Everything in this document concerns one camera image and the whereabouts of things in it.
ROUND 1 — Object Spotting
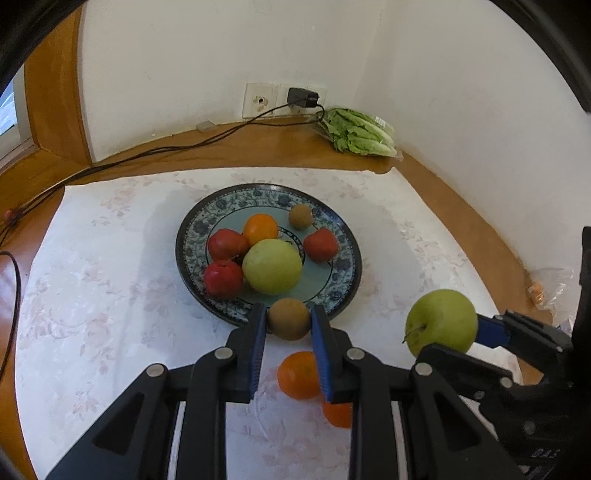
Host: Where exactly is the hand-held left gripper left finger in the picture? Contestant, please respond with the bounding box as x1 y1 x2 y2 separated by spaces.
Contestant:
46 302 269 480

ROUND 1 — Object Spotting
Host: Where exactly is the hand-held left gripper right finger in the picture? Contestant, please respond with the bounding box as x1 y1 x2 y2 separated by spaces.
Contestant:
310 305 527 480

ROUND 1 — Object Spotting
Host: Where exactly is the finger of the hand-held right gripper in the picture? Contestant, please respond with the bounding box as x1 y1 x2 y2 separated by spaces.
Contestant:
416 342 515 402
475 310 575 365

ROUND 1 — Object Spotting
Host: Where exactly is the brown kiwi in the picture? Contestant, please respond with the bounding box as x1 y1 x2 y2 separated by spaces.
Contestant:
268 298 311 341
288 204 315 230

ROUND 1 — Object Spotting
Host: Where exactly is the green apple with stem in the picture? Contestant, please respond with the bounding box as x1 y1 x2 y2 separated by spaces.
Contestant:
404 289 478 358

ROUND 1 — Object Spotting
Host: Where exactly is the blue floral ceramic plate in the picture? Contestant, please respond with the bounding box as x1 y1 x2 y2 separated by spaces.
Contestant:
175 184 362 328

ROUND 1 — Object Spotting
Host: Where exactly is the red pomegranate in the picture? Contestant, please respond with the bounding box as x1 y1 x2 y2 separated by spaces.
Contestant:
303 228 339 263
204 260 244 297
207 228 250 260

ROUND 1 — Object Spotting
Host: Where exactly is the large yellow-green apple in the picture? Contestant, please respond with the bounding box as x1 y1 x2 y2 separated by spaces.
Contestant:
242 239 303 296

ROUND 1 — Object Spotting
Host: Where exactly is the deep orange mandarin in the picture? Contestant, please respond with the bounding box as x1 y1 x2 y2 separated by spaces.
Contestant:
243 213 280 246

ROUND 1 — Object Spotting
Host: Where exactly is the clear plastic bag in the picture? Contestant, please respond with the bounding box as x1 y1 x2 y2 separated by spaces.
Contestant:
526 268 580 324

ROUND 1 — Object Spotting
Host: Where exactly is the white floral tablecloth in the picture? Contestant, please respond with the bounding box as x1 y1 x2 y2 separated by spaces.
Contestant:
14 167 525 480

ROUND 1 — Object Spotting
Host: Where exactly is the romaine lettuce in plastic bag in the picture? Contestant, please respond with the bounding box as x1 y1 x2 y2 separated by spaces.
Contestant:
318 107 399 158

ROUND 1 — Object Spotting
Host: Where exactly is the black plug-in charger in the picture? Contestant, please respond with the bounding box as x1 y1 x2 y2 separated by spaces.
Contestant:
287 88 320 109

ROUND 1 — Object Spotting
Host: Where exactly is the black charger cable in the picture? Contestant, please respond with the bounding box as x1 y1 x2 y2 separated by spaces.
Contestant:
0 104 326 232

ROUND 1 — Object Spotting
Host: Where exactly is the thin black cable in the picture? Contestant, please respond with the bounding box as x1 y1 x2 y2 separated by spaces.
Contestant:
0 250 22 381

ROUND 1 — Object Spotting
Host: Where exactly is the white coax wall socket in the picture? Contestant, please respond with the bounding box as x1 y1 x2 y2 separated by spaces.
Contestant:
243 82 281 120

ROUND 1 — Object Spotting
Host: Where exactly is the white power wall socket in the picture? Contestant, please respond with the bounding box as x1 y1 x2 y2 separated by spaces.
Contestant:
278 84 328 116

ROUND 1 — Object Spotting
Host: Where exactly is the wooden window frame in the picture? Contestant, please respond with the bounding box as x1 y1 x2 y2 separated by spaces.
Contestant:
23 4 93 167

